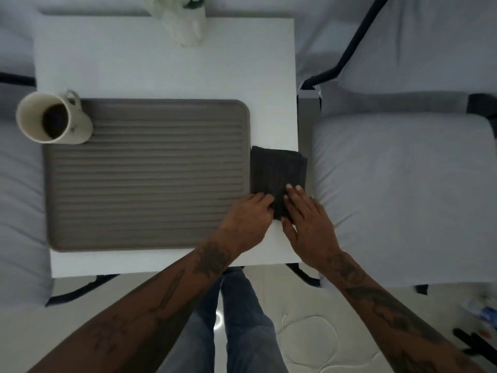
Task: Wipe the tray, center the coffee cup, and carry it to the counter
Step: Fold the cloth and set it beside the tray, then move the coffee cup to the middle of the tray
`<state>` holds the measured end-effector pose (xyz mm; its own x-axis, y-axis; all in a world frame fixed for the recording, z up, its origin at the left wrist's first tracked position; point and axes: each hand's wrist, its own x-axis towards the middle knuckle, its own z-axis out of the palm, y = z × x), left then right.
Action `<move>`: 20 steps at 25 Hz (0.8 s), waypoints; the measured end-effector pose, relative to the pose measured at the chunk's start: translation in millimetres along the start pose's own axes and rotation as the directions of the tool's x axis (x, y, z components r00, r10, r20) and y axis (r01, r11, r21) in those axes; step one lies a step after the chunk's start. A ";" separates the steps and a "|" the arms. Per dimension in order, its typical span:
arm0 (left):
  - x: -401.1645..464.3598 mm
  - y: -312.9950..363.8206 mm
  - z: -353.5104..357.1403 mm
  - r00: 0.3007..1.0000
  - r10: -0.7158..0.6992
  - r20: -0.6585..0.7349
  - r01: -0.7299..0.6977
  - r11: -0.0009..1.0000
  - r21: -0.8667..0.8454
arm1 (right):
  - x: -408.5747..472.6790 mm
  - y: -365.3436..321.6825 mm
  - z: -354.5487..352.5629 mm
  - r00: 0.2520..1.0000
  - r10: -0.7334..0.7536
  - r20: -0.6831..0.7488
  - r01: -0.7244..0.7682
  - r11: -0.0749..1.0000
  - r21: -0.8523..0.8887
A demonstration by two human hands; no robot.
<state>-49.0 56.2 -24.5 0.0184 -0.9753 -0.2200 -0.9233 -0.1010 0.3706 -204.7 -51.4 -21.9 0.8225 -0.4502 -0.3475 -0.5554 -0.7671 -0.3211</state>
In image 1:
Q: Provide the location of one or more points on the person's right forearm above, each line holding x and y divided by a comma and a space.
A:
388, 314

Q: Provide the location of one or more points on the person's leg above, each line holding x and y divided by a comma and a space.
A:
194, 345
248, 334

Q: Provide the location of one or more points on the grey back cushion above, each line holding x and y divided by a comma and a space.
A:
419, 46

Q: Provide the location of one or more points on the person's right hand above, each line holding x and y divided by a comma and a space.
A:
312, 233

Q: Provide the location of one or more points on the person's left hand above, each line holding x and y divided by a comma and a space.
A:
244, 225

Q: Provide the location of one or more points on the clear bottle blue label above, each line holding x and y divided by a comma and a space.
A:
483, 310

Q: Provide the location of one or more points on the black metal stand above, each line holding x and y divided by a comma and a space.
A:
475, 343

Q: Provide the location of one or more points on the white vase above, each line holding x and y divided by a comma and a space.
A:
186, 29

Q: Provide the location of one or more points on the white square side table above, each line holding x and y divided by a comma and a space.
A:
155, 62

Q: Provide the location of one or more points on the dark grey cloth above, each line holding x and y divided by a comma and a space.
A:
277, 170

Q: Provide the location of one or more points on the cream coffee mug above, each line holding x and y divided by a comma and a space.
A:
29, 116

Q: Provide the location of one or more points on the grey ribbed tray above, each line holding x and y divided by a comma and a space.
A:
147, 182

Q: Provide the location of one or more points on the grey chair on left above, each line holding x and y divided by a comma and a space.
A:
15, 79

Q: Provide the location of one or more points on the person's left leg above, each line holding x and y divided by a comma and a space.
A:
194, 345

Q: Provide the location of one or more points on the person's left forearm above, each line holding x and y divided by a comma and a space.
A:
147, 314

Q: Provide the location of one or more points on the person's right leg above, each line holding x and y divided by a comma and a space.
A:
248, 334

